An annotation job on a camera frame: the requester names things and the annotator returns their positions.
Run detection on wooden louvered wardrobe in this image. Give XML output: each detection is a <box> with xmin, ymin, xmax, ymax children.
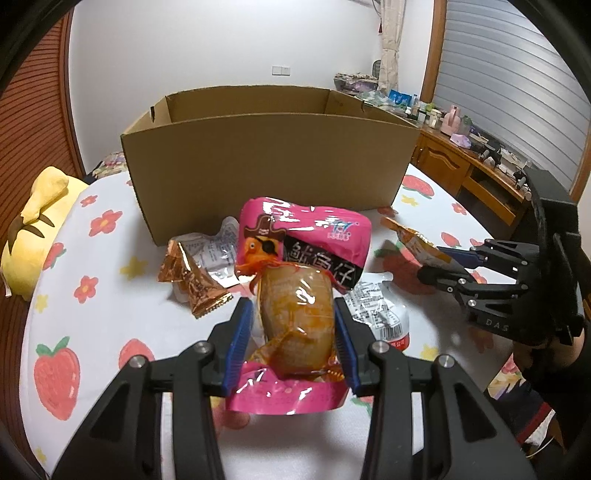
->
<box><xmin>0</xmin><ymin>14</ymin><xmax>86</xmax><ymax>222</ymax></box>

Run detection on clear white snack packet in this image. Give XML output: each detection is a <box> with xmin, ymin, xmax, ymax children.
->
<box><xmin>168</xmin><ymin>217</ymin><xmax>242</xmax><ymax>302</ymax></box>

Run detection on brown shiny snack packet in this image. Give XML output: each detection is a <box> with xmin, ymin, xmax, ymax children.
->
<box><xmin>158</xmin><ymin>239</ymin><xmax>234</xmax><ymax>320</ymax></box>

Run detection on pink bottle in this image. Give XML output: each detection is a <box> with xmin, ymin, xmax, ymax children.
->
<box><xmin>443</xmin><ymin>105</ymin><xmax>463</xmax><ymax>137</ymax></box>

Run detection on grey window blind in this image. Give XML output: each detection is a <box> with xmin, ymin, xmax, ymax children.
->
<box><xmin>434</xmin><ymin>0</ymin><xmax>587</xmax><ymax>195</ymax></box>

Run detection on floral quilt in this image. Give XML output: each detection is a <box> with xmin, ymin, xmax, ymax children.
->
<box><xmin>92</xmin><ymin>152</ymin><xmax>128</xmax><ymax>179</ymax></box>

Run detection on pink squid snack packet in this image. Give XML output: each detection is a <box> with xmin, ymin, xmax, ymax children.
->
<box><xmin>226</xmin><ymin>198</ymin><xmax>372</xmax><ymax>416</ymax></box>

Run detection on orange snack packet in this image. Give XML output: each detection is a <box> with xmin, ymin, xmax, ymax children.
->
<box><xmin>379</xmin><ymin>216</ymin><xmax>462</xmax><ymax>278</ymax></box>

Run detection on person's right hand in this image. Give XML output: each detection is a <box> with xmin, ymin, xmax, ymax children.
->
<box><xmin>512</xmin><ymin>342</ymin><xmax>580</xmax><ymax>371</ymax></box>

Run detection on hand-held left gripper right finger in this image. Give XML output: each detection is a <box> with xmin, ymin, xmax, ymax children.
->
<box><xmin>333</xmin><ymin>298</ymin><xmax>539</xmax><ymax>480</ymax></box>

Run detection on patterned curtain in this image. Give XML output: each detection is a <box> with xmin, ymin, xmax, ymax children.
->
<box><xmin>372</xmin><ymin>0</ymin><xmax>400</xmax><ymax>91</ymax></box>

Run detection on wooden sideboard cabinet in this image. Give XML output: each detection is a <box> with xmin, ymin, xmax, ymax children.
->
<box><xmin>411</xmin><ymin>124</ymin><xmax>536</xmax><ymax>227</ymax></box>

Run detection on yellow plush toy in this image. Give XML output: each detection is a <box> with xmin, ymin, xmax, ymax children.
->
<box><xmin>0</xmin><ymin>166</ymin><xmax>89</xmax><ymax>302</ymax></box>

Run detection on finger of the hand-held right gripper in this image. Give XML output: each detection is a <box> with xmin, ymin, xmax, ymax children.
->
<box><xmin>436</xmin><ymin>240</ymin><xmax>541</xmax><ymax>274</ymax></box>
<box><xmin>418</xmin><ymin>265</ymin><xmax>528</xmax><ymax>306</ymax></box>

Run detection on brown cardboard box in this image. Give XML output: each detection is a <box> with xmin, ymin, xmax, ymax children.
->
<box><xmin>121</xmin><ymin>85</ymin><xmax>422</xmax><ymax>247</ymax></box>

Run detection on clear snack packet red label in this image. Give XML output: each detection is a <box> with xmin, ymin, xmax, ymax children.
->
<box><xmin>344</xmin><ymin>272</ymin><xmax>411</xmax><ymax>352</ymax></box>

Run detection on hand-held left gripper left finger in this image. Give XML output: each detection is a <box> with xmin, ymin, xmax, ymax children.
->
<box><xmin>53</xmin><ymin>298</ymin><xmax>257</xmax><ymax>480</ymax></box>

